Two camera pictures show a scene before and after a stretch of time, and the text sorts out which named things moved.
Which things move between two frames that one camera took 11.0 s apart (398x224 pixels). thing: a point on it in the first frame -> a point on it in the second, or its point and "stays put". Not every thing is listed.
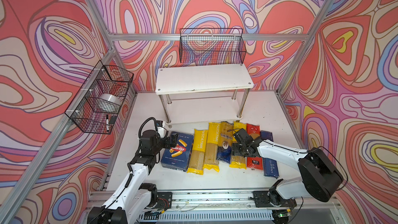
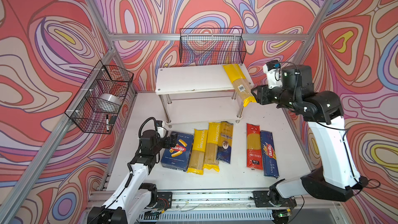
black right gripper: [235, 147] -> [261, 94]
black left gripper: [172, 141] stays put
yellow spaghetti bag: [236, 162] -> [236, 73]
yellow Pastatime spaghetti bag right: [211, 155] stays put
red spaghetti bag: [253, 132] stays put
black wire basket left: [98, 106] stays put
